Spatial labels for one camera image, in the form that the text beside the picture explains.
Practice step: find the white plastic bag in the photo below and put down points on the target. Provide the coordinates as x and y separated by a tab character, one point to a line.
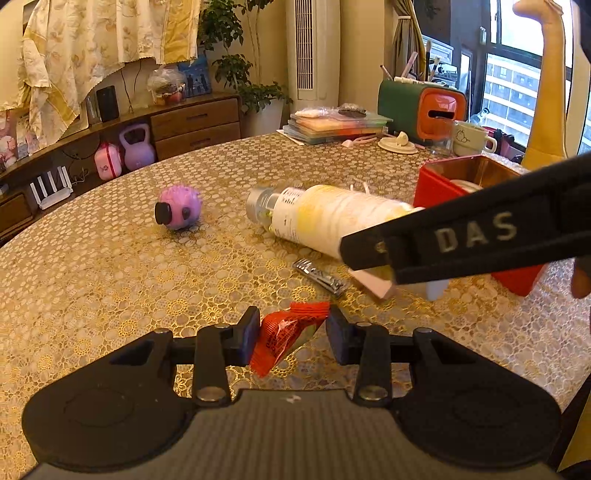
314	113

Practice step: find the beige curtain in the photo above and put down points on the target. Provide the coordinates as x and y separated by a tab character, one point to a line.
406	41

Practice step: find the washing machine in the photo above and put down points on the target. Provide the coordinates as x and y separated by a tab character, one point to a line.
450	64

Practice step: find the white planter pot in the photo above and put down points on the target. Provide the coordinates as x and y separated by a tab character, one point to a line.
263	120

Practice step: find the white mug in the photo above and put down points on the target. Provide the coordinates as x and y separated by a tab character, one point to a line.
468	138

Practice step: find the white and yellow bottle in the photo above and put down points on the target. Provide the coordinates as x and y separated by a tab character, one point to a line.
332	217

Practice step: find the silver nail clipper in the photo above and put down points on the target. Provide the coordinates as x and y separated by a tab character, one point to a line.
323	278

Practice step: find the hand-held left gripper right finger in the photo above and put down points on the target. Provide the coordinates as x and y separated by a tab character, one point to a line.
336	336

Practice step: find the white ceramic lid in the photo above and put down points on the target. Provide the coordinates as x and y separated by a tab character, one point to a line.
397	142

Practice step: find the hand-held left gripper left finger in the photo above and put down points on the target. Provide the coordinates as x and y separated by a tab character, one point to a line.
250	334

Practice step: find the blue photo frame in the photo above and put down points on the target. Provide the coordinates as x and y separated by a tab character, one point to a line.
196	76

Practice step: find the red snack packet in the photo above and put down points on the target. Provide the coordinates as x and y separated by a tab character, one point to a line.
277	337

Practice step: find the stack of books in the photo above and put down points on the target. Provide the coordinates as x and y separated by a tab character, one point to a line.
332	129

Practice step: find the clear glass on cabinet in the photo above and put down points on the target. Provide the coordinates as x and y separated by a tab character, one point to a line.
93	110

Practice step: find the purple spiky pig toy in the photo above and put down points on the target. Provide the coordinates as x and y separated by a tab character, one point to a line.
182	207

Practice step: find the pink sponge block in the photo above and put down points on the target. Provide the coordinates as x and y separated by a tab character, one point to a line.
376	286

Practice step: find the long makeup brush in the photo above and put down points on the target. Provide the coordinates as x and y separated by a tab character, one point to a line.
427	55

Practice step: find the pink doll figure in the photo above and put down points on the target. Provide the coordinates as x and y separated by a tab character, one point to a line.
11	143

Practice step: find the wide wooden cabinet drawer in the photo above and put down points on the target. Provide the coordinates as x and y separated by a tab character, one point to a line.
198	143
194	119

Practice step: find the pink small case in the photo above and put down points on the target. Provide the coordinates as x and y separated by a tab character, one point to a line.
108	161

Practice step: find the green orange tissue box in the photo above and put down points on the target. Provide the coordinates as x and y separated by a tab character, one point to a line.
399	108

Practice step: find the purple kettlebell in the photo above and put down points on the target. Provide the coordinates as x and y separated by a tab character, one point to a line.
137	152

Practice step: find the white sunglasses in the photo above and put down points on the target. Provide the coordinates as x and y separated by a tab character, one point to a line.
368	188

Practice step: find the white router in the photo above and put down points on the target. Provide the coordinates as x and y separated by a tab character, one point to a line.
51	194

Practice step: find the floral yellow cloth cover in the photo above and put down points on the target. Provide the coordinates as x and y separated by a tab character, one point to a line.
92	37

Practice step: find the black speaker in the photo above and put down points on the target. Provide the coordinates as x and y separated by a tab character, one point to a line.
107	104

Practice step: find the wooden television cabinet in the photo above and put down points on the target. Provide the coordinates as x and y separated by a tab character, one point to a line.
55	147

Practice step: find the red tin box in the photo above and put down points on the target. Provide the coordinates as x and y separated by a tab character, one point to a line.
431	189

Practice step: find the clear glass tumbler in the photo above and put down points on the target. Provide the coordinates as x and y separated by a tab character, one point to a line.
442	143

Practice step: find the small wooden cabinet drawer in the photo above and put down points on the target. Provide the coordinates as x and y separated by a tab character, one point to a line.
14	214

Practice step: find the white tower air conditioner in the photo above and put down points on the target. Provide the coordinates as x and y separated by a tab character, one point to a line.
314	46

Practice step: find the pink pen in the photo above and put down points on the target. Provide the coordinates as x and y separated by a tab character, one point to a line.
410	63

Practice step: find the plastic bag of fruit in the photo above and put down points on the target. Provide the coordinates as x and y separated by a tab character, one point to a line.
166	87

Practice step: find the person's right hand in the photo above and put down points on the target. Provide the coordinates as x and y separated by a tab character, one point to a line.
581	279

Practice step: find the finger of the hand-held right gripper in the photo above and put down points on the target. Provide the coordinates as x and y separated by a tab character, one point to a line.
364	251

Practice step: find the yellow giraffe toy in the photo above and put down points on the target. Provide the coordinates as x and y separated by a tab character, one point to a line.
551	92

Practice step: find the green potted plant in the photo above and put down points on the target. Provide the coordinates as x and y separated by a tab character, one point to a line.
221	23

